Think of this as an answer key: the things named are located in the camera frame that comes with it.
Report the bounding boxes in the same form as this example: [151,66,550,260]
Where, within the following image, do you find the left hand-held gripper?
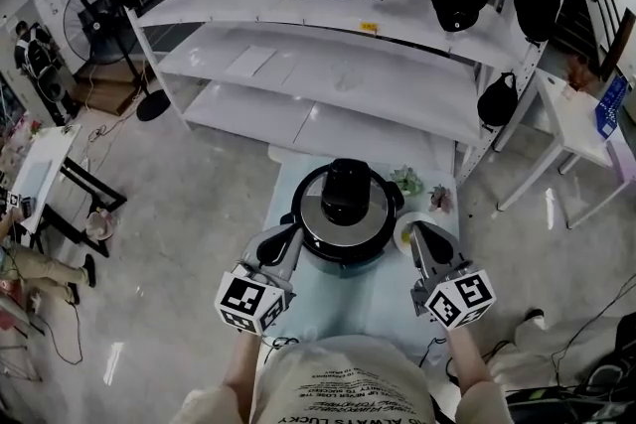
[214,223,306,337]

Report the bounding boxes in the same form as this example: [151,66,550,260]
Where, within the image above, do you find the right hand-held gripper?
[409,221,497,332]

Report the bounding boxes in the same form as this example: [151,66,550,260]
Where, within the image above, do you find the dark blue pressure cooker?
[278,181,406,270]

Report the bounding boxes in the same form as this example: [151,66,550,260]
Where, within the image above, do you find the black pressure cooker lid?
[290,157,398,260]

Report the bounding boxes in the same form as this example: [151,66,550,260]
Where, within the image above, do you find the person's left forearm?
[222,330,267,413]

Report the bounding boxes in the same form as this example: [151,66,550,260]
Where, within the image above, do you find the person's right forearm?
[444,325,496,401]

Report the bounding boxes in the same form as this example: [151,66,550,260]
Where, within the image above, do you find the white plate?
[392,212,438,259]

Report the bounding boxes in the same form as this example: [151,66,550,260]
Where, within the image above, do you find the pink potted plant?
[427,183,456,214]

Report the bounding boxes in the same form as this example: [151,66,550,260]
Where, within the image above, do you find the green potted plant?
[388,166,426,198]

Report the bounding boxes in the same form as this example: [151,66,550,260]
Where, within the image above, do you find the small table with light cloth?
[260,148,461,391]

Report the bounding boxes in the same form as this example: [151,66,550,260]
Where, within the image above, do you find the white floor mat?
[266,144,299,165]

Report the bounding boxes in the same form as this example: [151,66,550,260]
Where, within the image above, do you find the pale pink bowl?
[84,208,119,242]

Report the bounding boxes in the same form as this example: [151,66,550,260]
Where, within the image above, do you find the white long-legged table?
[494,69,636,229]

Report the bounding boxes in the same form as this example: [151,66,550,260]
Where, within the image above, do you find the white metal shelving rack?
[106,0,582,188]

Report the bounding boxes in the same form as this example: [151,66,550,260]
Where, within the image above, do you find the black standing fan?
[62,0,173,123]

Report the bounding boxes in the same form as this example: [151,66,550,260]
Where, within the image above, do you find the white paper sheet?
[226,44,278,78]

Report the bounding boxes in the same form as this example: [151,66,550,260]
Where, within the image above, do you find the blue file holder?
[594,74,628,140]

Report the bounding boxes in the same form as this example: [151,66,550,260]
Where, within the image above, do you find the orange dried flowers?
[565,54,595,93]

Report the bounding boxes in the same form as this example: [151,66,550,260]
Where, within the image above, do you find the brown cardboard box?
[74,64,145,115]

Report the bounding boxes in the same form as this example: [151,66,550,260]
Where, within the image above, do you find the white side table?
[9,123,128,259]

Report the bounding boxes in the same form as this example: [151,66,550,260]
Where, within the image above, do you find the black staircase railing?
[556,0,627,66]

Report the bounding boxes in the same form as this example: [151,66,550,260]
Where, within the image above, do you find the brown wooden board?
[598,7,636,83]

